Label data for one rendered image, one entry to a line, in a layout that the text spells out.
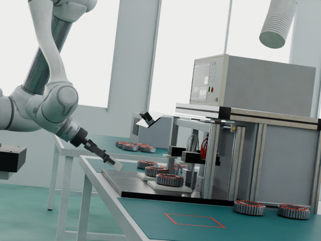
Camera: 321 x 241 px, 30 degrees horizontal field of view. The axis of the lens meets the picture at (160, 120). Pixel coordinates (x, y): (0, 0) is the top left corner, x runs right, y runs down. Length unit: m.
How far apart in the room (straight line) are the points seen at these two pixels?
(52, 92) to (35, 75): 0.58
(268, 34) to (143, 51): 3.66
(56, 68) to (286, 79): 0.90
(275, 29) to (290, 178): 1.50
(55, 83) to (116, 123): 4.98
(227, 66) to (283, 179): 0.48
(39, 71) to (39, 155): 4.43
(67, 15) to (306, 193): 1.21
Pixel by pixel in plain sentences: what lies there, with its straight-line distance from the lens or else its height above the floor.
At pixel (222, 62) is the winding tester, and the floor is 1.29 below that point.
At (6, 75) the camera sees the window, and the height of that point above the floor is 1.23.
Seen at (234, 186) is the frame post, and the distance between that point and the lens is 2.28.
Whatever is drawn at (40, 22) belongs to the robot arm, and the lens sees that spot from 2.42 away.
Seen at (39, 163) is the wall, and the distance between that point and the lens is 7.09.
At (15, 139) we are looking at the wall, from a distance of 7.06.
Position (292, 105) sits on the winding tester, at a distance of 2.43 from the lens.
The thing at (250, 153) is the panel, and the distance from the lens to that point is 2.28.
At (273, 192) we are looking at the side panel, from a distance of 2.33.
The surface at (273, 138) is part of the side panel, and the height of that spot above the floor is 1.02.
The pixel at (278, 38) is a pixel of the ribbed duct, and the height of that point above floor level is 1.57.
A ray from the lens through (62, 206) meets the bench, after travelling 4.00.
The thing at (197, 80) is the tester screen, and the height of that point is 1.22.
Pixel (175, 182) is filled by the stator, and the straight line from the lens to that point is 2.35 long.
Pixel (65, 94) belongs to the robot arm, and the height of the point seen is 1.09.
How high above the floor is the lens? 1.09
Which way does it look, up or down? 1 degrees down
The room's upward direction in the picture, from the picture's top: 7 degrees clockwise
